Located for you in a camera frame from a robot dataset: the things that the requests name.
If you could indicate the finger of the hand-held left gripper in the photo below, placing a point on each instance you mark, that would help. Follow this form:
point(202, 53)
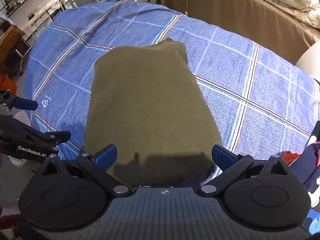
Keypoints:
point(60, 136)
point(26, 104)

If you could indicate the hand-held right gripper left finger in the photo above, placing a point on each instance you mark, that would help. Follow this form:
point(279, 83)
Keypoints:
point(107, 156)

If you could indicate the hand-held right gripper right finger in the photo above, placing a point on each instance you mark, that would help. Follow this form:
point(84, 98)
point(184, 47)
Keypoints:
point(222, 156)

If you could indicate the olive green garment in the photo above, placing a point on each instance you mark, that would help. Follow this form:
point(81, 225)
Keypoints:
point(147, 105)

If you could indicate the orange box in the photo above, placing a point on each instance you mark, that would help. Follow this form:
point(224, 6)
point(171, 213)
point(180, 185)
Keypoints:
point(7, 83)

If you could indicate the brown wooden cart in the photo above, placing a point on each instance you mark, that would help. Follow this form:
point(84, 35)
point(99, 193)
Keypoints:
point(11, 45)

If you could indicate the orange cloth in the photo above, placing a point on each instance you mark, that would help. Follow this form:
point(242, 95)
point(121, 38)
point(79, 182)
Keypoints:
point(292, 157)

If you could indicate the dark printed cloth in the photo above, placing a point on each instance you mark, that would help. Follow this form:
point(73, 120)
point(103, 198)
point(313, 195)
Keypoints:
point(310, 175)

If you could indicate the brown covered bed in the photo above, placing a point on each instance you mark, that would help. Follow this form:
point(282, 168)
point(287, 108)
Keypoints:
point(237, 7)

